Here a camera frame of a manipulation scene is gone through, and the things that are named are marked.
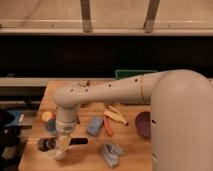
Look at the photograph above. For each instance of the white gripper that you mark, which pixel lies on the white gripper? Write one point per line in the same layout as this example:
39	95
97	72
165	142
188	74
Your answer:
65	126

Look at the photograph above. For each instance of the black dish brush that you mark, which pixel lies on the black dish brush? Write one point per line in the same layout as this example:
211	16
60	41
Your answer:
46	144

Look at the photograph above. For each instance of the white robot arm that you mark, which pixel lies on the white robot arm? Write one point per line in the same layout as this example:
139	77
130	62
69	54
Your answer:
181	114

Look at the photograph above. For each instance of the white paper cup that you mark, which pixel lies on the white paper cup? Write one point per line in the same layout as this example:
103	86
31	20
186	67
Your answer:
57	153

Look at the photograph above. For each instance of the orange yellow ball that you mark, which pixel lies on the orange yellow ball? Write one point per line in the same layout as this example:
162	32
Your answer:
47	115

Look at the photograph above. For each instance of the blue sponge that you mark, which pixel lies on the blue sponge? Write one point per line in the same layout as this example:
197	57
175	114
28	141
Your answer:
94	126

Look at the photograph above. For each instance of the orange carrot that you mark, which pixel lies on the orange carrot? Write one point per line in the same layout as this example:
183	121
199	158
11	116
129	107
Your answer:
107	126

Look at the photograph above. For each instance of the blue grey cloth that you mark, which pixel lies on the blue grey cloth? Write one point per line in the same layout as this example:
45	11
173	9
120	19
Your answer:
111	153

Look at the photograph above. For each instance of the wooden table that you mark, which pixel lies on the wooden table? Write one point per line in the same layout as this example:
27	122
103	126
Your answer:
137	150

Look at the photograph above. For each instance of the dark equipment at left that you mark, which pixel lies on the dark equipment at left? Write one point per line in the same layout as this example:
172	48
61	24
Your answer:
10	142

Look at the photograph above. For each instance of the purple bowl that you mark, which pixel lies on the purple bowl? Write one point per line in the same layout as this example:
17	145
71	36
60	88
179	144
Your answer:
142	123

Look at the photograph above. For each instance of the green plastic tray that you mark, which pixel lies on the green plastic tray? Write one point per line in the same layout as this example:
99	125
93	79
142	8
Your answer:
120	74

